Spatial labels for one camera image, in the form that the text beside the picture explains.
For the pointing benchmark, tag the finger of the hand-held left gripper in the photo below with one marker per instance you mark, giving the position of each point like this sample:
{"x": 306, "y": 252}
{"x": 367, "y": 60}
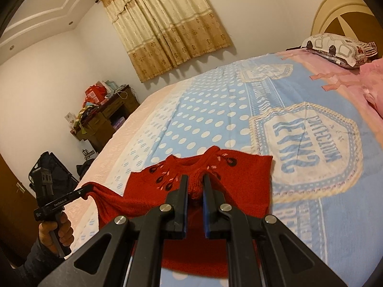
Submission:
{"x": 85, "y": 192}

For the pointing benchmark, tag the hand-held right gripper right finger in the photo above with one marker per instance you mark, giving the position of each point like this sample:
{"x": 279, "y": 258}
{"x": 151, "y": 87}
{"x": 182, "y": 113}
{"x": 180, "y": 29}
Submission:
{"x": 206, "y": 215}

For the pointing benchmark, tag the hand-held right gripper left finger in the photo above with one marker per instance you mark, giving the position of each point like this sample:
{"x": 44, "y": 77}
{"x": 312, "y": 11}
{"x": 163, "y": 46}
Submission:
{"x": 185, "y": 215}

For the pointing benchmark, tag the red knitted embroidered sweater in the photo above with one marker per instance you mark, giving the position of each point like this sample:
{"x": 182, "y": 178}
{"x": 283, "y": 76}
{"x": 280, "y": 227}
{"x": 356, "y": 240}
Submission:
{"x": 239, "y": 170}

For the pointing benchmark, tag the person's left forearm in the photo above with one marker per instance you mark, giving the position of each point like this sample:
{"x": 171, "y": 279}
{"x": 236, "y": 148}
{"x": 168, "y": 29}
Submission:
{"x": 39, "y": 269}

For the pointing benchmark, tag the person's left hand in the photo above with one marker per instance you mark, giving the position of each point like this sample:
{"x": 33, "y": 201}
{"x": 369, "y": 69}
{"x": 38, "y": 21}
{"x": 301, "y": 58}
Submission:
{"x": 66, "y": 230}

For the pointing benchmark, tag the black bag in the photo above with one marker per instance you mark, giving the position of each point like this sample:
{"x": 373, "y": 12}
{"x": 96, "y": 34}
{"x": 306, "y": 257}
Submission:
{"x": 85, "y": 169}

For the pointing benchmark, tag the white paper bag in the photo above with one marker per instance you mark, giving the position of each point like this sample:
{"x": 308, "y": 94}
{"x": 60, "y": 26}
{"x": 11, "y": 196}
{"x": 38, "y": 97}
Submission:
{"x": 89, "y": 154}

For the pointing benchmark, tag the brown wooden door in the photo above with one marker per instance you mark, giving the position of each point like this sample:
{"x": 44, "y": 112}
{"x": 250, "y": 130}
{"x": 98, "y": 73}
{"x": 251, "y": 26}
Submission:
{"x": 15, "y": 209}

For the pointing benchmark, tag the white card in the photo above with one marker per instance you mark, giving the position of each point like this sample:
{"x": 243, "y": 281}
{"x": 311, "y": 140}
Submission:
{"x": 69, "y": 121}

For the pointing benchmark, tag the brown wooden desk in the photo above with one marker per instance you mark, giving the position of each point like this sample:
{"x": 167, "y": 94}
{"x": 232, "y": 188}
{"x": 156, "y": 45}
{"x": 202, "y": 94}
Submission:
{"x": 101, "y": 122}

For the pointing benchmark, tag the green striped scarf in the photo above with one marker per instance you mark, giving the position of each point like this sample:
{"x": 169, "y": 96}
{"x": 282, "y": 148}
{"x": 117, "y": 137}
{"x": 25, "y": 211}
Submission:
{"x": 83, "y": 116}

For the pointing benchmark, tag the pink box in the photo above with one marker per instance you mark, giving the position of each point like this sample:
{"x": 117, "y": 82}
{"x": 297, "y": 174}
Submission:
{"x": 118, "y": 122}

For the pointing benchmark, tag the bed with dotted sheet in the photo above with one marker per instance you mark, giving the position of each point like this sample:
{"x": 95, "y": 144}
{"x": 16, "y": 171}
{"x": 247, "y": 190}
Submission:
{"x": 209, "y": 110}

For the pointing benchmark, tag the beige patterned window curtain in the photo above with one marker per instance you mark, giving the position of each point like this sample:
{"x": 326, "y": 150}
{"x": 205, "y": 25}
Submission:
{"x": 170, "y": 27}

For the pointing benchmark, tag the grey patterned pillow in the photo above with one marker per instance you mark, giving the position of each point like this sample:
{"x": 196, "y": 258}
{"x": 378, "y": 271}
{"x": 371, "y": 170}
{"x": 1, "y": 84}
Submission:
{"x": 335, "y": 49}

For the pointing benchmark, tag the pink quilt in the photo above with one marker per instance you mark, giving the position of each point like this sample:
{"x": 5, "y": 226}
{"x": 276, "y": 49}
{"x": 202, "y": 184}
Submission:
{"x": 372, "y": 80}

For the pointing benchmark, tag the cream wooden headboard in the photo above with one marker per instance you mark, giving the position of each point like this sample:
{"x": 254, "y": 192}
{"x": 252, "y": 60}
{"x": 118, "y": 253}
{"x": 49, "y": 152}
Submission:
{"x": 338, "y": 15}

